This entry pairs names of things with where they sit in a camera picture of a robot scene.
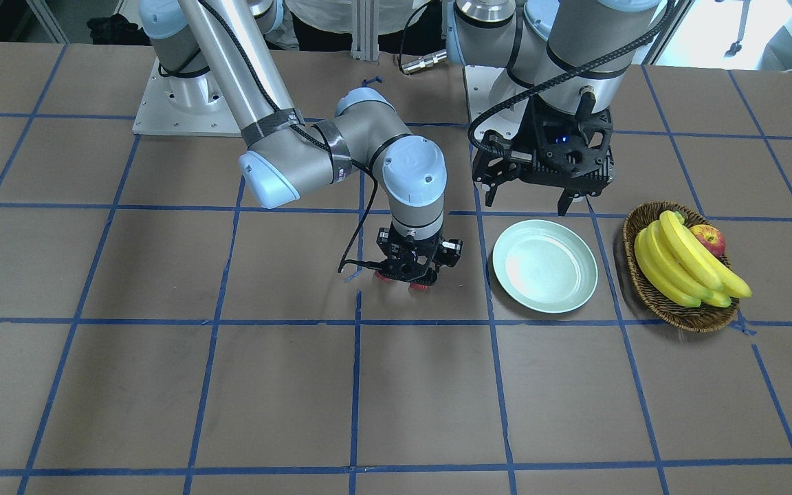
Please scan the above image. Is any aluminium frame post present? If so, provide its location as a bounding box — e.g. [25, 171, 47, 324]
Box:
[350, 0, 380, 65]

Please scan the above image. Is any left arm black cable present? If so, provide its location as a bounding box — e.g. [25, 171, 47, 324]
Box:
[467, 0, 679, 155]

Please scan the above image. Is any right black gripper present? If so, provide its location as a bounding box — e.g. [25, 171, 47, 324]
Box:
[376, 226, 464, 286]

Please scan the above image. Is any red apple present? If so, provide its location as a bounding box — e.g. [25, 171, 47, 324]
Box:
[690, 223, 726, 258]

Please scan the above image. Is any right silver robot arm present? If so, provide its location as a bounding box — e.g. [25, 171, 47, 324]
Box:
[138, 1, 463, 286]

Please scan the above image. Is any yellow banana bunch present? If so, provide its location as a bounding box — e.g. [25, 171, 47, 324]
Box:
[634, 210, 752, 308]

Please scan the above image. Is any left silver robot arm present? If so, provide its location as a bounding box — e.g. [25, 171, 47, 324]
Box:
[444, 1, 674, 215]

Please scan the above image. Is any silver cable connector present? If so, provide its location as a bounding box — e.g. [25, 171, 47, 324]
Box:
[398, 49, 448, 76]

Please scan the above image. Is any light green plate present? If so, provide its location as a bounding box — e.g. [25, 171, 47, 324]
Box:
[492, 219, 598, 314]

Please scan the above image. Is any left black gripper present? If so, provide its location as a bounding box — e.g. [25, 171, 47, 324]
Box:
[472, 96, 614, 216]

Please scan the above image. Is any woven wicker basket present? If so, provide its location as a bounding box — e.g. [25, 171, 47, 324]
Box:
[613, 201, 740, 334]

